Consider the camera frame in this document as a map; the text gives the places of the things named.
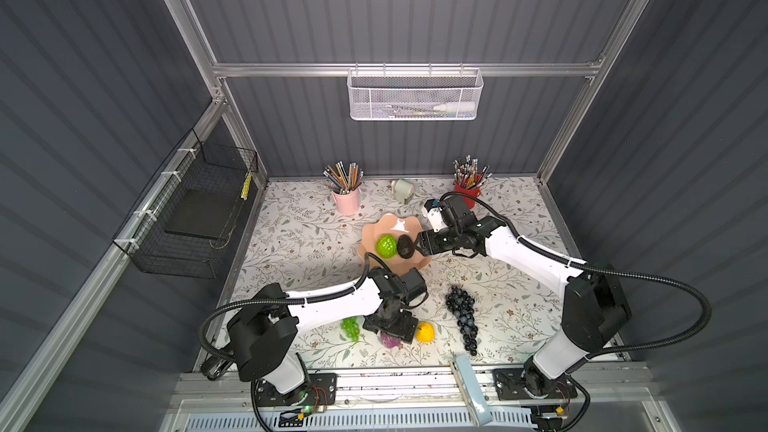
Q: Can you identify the purple passion fruit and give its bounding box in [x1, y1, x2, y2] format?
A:
[379, 331, 402, 349]

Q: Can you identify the yellow lemon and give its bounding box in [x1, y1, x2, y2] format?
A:
[414, 321, 436, 343]

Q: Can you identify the green grape bunch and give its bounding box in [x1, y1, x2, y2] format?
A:
[341, 317, 360, 342]

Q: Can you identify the dark purple grape bunch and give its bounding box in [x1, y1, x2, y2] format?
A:
[445, 285, 479, 356]

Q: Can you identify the green custard apple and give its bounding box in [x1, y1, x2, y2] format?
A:
[375, 234, 398, 259]

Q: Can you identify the dark avocado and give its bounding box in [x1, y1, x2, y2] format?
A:
[396, 234, 416, 259]

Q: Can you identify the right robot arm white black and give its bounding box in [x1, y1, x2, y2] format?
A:
[415, 191, 631, 398]

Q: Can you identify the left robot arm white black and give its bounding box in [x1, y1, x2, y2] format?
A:
[225, 267, 428, 396]

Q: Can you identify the pink scalloped fruit bowl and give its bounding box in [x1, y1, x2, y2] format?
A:
[357, 213, 431, 275]

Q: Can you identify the red pen cup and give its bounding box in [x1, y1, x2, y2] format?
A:
[454, 183, 482, 210]

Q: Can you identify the pens bundle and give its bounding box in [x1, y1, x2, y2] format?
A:
[453, 155, 492, 190]

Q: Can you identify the pink pencil cup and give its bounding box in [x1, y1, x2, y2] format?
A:
[332, 188, 361, 215]

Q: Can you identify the white marker in basket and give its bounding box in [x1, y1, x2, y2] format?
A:
[388, 102, 477, 116]

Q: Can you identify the coloured pencils bundle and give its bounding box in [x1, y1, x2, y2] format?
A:
[323, 161, 364, 195]

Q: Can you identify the right black corrugated cable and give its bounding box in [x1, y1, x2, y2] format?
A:
[439, 190, 713, 361]

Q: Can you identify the light blue bracket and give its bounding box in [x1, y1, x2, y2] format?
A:
[450, 354, 492, 427]

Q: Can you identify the aluminium front rail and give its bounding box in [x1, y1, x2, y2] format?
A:
[170, 361, 659, 408]

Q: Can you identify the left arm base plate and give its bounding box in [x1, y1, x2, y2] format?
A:
[255, 373, 338, 407]

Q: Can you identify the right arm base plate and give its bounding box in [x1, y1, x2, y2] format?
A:
[492, 367, 579, 402]

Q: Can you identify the white wire mesh basket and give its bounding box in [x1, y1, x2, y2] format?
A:
[346, 68, 484, 121]

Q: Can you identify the black wire basket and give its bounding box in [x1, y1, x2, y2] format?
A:
[113, 133, 259, 279]

